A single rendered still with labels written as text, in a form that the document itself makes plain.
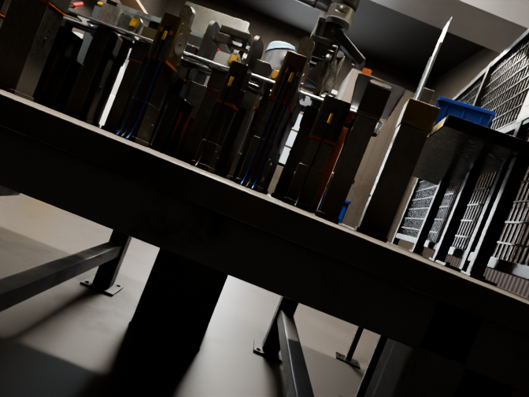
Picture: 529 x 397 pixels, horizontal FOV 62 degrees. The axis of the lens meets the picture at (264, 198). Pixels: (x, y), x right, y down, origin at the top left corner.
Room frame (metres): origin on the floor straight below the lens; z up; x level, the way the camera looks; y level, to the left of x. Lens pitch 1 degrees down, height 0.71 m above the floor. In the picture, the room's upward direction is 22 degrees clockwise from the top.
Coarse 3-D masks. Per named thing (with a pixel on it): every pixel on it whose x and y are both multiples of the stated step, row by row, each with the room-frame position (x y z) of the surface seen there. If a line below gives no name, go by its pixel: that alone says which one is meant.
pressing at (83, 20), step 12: (72, 12) 1.33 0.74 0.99; (84, 24) 1.47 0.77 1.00; (96, 24) 1.40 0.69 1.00; (108, 24) 1.31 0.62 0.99; (120, 36) 1.42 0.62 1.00; (132, 36) 1.37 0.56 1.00; (144, 36) 1.31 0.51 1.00; (180, 60) 1.43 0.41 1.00; (192, 60) 1.35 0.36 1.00; (204, 60) 1.27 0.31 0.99; (252, 84) 1.37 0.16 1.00; (264, 84) 1.31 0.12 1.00; (300, 96) 1.28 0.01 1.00; (312, 96) 1.20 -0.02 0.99; (348, 120) 1.34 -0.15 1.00; (372, 132) 1.38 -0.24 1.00
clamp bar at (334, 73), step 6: (342, 54) 1.44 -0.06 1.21; (336, 60) 1.47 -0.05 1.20; (342, 60) 1.46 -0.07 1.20; (336, 66) 1.47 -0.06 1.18; (330, 72) 1.47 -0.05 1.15; (336, 72) 1.46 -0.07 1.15; (330, 78) 1.46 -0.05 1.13; (336, 78) 1.45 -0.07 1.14; (324, 84) 1.45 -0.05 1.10; (330, 84) 1.46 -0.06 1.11; (324, 90) 1.46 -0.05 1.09; (330, 90) 1.45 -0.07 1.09
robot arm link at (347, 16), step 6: (330, 6) 1.26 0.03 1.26; (336, 6) 1.24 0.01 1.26; (342, 6) 1.23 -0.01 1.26; (348, 6) 1.23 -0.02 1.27; (330, 12) 1.25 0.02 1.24; (336, 12) 1.23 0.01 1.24; (342, 12) 1.23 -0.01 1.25; (348, 12) 1.24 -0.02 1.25; (354, 12) 1.25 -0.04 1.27; (342, 18) 1.23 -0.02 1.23; (348, 18) 1.24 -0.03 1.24; (348, 24) 1.25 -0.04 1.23
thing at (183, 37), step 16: (176, 16) 1.15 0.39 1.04; (160, 32) 1.15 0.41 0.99; (176, 32) 1.15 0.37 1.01; (160, 48) 1.15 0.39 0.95; (176, 48) 1.18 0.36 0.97; (160, 64) 1.16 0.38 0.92; (176, 64) 1.22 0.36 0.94; (144, 80) 1.17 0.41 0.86; (160, 80) 1.17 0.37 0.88; (144, 96) 1.16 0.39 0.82; (160, 96) 1.21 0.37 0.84; (128, 112) 1.16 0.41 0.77; (144, 112) 1.16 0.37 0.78; (128, 128) 1.16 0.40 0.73; (144, 128) 1.18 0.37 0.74; (144, 144) 1.21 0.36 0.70
